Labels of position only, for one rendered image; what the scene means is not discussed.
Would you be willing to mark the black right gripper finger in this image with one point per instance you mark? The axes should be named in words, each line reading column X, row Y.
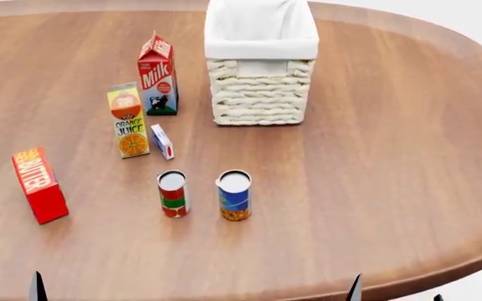
column 438, row 298
column 354, row 290

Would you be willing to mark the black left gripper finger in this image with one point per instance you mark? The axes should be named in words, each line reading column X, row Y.
column 37, row 288

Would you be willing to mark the blue alphabet soup can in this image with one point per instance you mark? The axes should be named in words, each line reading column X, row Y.
column 234, row 196

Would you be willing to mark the red tomato soup can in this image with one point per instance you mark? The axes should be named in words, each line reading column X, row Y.
column 173, row 194

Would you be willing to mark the white woven basket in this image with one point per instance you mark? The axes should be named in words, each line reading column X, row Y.
column 259, row 97

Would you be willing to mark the white fabric basket liner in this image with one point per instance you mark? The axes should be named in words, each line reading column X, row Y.
column 262, row 28

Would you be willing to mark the red butter box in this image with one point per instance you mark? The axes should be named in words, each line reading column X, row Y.
column 40, row 188

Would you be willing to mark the orange juice carton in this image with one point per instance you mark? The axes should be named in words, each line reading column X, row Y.
column 129, row 125

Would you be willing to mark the small blue white box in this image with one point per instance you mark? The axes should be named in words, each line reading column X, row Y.
column 162, row 141

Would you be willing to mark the red milk carton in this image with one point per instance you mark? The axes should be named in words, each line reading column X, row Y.
column 157, row 78

